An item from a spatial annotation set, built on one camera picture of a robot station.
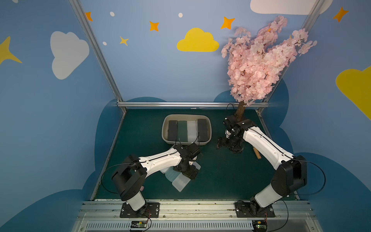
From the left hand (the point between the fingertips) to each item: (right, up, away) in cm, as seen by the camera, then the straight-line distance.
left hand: (189, 171), depth 83 cm
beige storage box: (-3, +33, +28) cm, 43 cm away
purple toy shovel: (-27, -8, -4) cm, 28 cm away
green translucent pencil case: (-5, +23, +26) cm, 34 cm away
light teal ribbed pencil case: (-11, -3, +2) cm, 11 cm away
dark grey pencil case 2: (+10, +22, +19) cm, 30 cm away
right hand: (+21, +14, 0) cm, 25 cm away
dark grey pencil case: (-12, +23, +24) cm, 35 cm away
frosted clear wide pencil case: (-4, -5, -1) cm, 7 cm away
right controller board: (+36, -25, -10) cm, 45 cm away
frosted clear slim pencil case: (+3, +23, +25) cm, 34 cm away
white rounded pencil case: (-15, 0, +3) cm, 15 cm away
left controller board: (-26, -23, -12) cm, 36 cm away
